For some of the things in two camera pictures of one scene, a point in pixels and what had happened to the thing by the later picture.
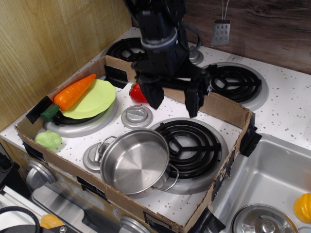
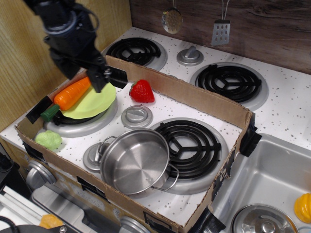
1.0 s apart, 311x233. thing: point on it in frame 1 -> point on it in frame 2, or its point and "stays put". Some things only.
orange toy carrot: x=68 y=96 stays put
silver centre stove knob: x=137 y=117 stays put
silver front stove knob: x=93 y=155 stays put
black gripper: x=166 y=61 -> x=71 y=38
